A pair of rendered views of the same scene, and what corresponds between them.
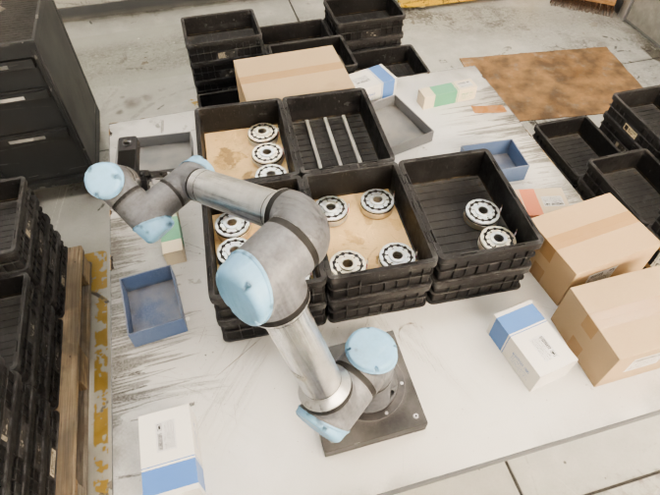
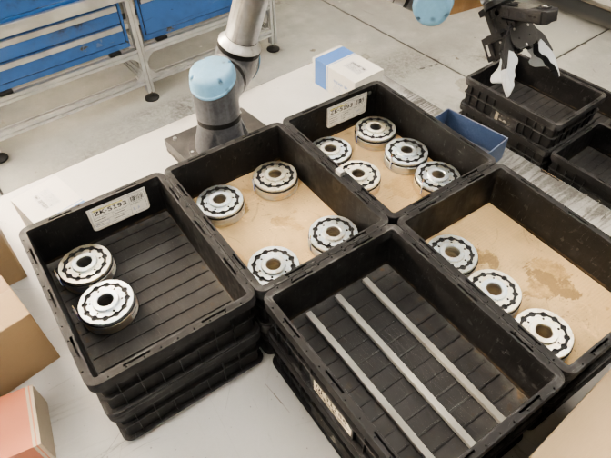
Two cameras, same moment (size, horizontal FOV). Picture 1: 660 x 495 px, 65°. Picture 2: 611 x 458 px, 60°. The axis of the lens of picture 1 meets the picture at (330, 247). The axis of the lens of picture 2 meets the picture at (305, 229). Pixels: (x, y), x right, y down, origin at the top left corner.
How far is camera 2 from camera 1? 1.80 m
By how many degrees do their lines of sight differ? 80
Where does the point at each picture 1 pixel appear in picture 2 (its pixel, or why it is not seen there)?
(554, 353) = (35, 198)
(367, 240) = (267, 225)
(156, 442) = (357, 64)
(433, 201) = (189, 316)
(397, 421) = (190, 133)
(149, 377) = not seen: hidden behind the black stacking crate
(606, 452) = not seen: outside the picture
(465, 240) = (135, 267)
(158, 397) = not seen: hidden behind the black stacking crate
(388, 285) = (222, 179)
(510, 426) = (91, 172)
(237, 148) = (556, 303)
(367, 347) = (215, 66)
